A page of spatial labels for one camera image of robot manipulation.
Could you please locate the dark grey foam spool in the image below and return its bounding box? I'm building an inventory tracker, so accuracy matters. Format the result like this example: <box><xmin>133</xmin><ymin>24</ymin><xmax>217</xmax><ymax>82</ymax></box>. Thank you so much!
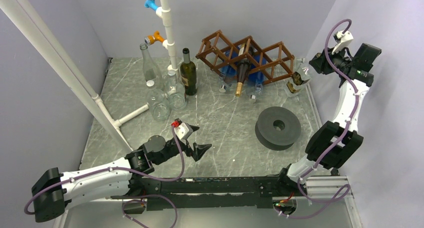
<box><xmin>254</xmin><ymin>106</ymin><xmax>302</xmax><ymax>151</ymax></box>

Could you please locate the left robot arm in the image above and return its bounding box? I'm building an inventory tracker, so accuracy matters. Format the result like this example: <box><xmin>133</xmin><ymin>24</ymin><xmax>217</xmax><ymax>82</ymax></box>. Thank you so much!
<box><xmin>24</xmin><ymin>119</ymin><xmax>212</xmax><ymax>222</ymax></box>

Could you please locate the clear bottle dark label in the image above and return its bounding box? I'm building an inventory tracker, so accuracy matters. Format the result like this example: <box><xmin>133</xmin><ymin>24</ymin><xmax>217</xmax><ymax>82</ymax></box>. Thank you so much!
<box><xmin>139</xmin><ymin>43</ymin><xmax>165</xmax><ymax>90</ymax></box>

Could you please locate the small silver cap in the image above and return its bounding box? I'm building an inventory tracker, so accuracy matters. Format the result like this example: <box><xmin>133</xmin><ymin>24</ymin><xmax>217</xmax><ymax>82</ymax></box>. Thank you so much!
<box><xmin>146</xmin><ymin>80</ymin><xmax>155</xmax><ymax>87</ymax></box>

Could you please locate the blue bottle silver cap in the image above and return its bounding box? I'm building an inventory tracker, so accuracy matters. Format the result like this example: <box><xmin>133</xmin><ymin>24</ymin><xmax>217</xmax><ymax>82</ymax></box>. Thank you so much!
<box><xmin>219</xmin><ymin>64</ymin><xmax>236</xmax><ymax>93</ymax></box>

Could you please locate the clear bottle chrome cap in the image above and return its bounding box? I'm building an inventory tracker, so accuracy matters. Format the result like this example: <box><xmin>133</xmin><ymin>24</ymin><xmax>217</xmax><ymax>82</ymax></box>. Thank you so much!
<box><xmin>246</xmin><ymin>71</ymin><xmax>265</xmax><ymax>103</ymax></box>

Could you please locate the brown bottle gold foil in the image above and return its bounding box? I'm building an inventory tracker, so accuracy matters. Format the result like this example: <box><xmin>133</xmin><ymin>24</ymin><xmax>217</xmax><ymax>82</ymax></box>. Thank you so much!
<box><xmin>235</xmin><ymin>43</ymin><xmax>254</xmax><ymax>97</ymax></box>

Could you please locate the brown wooden wine rack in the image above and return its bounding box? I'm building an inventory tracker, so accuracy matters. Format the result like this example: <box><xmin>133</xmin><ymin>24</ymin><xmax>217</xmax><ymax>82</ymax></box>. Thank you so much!
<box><xmin>195</xmin><ymin>30</ymin><xmax>295</xmax><ymax>85</ymax></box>

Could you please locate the white pvc pipe stand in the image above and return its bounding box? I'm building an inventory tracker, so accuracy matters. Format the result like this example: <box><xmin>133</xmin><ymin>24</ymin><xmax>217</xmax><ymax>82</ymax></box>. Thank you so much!
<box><xmin>113</xmin><ymin>0</ymin><xmax>179</xmax><ymax>128</ymax></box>

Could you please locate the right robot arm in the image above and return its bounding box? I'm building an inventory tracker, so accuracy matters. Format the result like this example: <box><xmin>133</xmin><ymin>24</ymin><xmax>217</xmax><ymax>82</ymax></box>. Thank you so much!
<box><xmin>275</xmin><ymin>43</ymin><xmax>382</xmax><ymax>195</ymax></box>

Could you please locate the clear glass jar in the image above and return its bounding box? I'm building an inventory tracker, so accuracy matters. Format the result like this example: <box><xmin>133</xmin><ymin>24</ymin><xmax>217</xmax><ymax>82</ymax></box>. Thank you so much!
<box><xmin>146</xmin><ymin>88</ymin><xmax>171</xmax><ymax>121</ymax></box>

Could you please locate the white diagonal frame pipe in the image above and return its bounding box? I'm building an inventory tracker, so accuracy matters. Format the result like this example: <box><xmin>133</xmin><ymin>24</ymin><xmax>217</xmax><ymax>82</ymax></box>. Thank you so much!
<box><xmin>0</xmin><ymin>0</ymin><xmax>133</xmax><ymax>152</ymax></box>

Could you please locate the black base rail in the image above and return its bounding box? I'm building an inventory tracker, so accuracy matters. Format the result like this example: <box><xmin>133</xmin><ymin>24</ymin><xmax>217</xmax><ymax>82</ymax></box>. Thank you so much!
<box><xmin>112</xmin><ymin>169</ymin><xmax>306</xmax><ymax>211</ymax></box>

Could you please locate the large clear bottle white stopper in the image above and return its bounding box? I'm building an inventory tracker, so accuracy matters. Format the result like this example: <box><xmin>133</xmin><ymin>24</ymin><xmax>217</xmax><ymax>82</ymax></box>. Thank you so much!
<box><xmin>165</xmin><ymin>70</ymin><xmax>187</xmax><ymax>110</ymax></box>

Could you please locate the orange tap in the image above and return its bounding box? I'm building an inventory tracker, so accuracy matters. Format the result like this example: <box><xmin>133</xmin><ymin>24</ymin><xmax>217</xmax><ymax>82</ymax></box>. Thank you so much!
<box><xmin>144</xmin><ymin>31</ymin><xmax>165</xmax><ymax>46</ymax></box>

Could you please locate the clear square bottle black cap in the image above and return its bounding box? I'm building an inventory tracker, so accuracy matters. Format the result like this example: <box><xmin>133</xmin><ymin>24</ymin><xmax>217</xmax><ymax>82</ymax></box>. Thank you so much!
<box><xmin>285</xmin><ymin>64</ymin><xmax>312</xmax><ymax>97</ymax></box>

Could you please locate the green bottle grey cap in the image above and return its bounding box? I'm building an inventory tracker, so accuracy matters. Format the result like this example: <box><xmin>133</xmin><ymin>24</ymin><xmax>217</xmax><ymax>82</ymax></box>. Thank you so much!
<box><xmin>180</xmin><ymin>48</ymin><xmax>197</xmax><ymax>96</ymax></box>

